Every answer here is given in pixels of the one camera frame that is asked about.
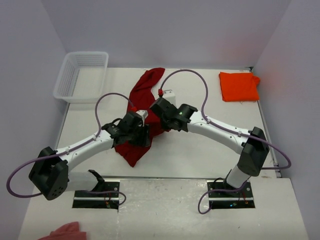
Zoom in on dark red t shirt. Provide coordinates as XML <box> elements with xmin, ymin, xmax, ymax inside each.
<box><xmin>115</xmin><ymin>67</ymin><xmax>165</xmax><ymax>168</ymax></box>

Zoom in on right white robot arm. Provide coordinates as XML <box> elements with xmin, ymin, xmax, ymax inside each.
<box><xmin>150</xmin><ymin>97</ymin><xmax>270</xmax><ymax>197</ymax></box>

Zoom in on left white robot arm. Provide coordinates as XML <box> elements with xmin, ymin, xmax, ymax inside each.
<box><xmin>28</xmin><ymin>110</ymin><xmax>150</xmax><ymax>201</ymax></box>

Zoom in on folded orange t shirt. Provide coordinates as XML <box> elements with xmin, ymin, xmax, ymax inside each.
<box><xmin>219</xmin><ymin>72</ymin><xmax>260</xmax><ymax>102</ymax></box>

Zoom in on white plastic basket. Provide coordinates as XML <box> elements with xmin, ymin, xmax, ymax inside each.
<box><xmin>53</xmin><ymin>51</ymin><xmax>109</xmax><ymax>104</ymax></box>

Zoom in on pink cloth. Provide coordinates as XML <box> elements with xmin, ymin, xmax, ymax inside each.
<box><xmin>40</xmin><ymin>221</ymin><xmax>87</xmax><ymax>240</ymax></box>

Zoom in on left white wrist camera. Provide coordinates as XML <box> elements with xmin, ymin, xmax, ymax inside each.
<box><xmin>131</xmin><ymin>106</ymin><xmax>149</xmax><ymax>119</ymax></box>

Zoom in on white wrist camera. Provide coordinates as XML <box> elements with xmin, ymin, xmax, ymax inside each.
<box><xmin>131</xmin><ymin>106</ymin><xmax>149</xmax><ymax>119</ymax></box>
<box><xmin>158</xmin><ymin>89</ymin><xmax>176</xmax><ymax>105</ymax></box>

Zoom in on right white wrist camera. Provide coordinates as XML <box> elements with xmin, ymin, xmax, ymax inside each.
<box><xmin>158</xmin><ymin>89</ymin><xmax>176</xmax><ymax>105</ymax></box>

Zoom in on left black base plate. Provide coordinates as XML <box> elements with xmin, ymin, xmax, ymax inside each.
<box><xmin>72</xmin><ymin>179</ymin><xmax>121</xmax><ymax>210</ymax></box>

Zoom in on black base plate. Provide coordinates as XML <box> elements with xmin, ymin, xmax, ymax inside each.
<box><xmin>72</xmin><ymin>179</ymin><xmax>121</xmax><ymax>210</ymax></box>
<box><xmin>208</xmin><ymin>182</ymin><xmax>256</xmax><ymax>210</ymax></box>

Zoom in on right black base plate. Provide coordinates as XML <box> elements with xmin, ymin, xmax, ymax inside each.
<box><xmin>208</xmin><ymin>182</ymin><xmax>256</xmax><ymax>210</ymax></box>

